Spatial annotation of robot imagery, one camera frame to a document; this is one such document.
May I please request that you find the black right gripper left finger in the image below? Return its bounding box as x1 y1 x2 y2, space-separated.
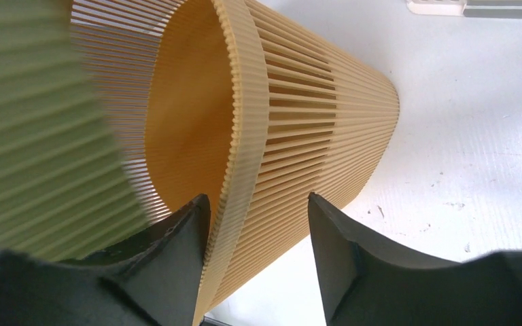
0 194 211 325

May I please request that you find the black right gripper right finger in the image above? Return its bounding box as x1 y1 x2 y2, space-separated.
308 193 522 325

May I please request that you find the green slatted bin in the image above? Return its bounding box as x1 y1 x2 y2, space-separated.
0 1 147 261

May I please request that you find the yellow slatted bin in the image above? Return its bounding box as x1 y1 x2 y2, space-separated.
71 1 400 322

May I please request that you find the white perforated plastic basket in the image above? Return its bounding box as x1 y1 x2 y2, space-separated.
406 0 522 20

